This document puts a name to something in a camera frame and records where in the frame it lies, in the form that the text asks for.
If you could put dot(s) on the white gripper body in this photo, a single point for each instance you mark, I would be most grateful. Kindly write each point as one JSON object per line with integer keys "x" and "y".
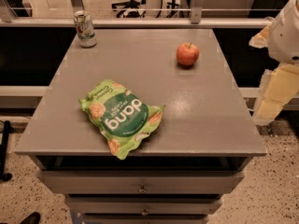
{"x": 285, "y": 36}

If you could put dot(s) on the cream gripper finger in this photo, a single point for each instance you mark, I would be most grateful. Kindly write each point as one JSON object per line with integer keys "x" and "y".
{"x": 276, "y": 89}
{"x": 260, "y": 40}

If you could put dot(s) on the green rice chip bag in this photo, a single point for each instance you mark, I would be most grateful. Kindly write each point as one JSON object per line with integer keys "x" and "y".
{"x": 122, "y": 118}

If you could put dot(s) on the red apple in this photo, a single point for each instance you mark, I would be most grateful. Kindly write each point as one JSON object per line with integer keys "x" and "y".
{"x": 187, "y": 54}

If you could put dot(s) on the grey drawer cabinet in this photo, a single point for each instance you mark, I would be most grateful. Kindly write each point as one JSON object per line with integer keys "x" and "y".
{"x": 197, "y": 154}

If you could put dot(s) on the black office chair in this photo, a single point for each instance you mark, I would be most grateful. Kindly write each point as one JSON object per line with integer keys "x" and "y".
{"x": 129, "y": 0}

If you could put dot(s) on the top drawer knob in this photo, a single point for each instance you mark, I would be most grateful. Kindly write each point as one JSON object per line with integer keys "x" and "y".
{"x": 142, "y": 189}

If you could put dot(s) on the drawer knob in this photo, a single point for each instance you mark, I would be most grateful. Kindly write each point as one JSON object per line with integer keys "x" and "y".
{"x": 142, "y": 189}
{"x": 144, "y": 212}

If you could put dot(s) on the black stand base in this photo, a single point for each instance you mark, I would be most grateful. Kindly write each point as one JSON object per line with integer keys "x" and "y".
{"x": 7, "y": 130}

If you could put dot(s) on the black shoe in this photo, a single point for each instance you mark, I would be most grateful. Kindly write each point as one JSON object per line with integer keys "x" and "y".
{"x": 33, "y": 218}

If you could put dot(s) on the metal railing frame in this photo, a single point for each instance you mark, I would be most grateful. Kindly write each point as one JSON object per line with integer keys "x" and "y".
{"x": 59, "y": 13}

